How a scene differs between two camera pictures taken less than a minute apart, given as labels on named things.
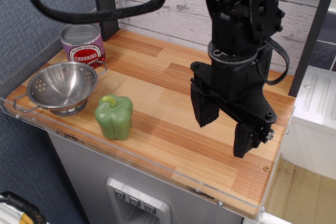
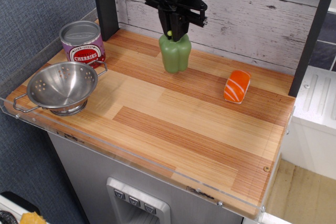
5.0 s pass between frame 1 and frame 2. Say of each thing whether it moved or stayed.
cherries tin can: stayed
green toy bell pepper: moved
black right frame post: stayed
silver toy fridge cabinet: stayed
